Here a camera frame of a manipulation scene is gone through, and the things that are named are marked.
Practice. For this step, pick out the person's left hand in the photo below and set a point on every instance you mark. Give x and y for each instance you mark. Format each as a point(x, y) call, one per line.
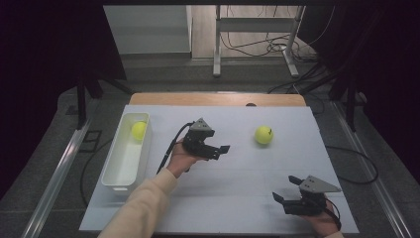
point(181, 160)

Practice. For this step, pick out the white cabinet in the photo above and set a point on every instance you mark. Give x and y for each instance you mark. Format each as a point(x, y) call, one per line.
point(148, 29)

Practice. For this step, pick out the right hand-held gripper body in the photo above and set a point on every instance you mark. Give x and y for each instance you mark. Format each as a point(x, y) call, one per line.
point(310, 198)

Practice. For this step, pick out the yellow tennis ball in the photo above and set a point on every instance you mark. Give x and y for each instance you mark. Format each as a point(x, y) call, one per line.
point(263, 134)
point(138, 130)

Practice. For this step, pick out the white table mat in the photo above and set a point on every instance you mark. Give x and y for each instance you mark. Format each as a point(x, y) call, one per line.
point(231, 185)

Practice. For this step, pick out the black metal stand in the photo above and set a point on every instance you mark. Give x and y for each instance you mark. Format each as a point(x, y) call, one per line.
point(351, 99)
point(81, 99)

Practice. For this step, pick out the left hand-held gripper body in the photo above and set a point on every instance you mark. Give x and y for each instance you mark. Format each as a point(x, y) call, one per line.
point(196, 140)

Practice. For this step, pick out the white plastic bin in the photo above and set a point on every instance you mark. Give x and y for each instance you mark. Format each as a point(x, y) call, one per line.
point(127, 158)

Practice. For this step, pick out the dark curtain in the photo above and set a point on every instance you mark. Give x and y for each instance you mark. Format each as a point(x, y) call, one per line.
point(49, 66)
point(389, 66)

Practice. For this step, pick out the white metal desk frame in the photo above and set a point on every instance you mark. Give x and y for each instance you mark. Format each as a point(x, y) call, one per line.
point(254, 24)

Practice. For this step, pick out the person's right hand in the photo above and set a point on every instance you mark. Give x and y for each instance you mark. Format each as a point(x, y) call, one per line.
point(322, 223)

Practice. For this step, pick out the aluminium floor rail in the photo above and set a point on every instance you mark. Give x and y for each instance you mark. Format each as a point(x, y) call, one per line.
point(373, 175)
point(59, 178)

